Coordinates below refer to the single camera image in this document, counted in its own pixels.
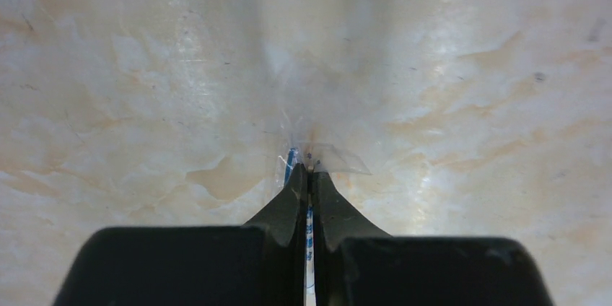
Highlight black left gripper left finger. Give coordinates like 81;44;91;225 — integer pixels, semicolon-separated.
54;164;307;305

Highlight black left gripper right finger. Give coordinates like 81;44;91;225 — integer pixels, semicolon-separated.
310;172;553;305

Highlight small pill blister bag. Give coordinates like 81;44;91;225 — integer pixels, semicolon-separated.
276;118;370;305

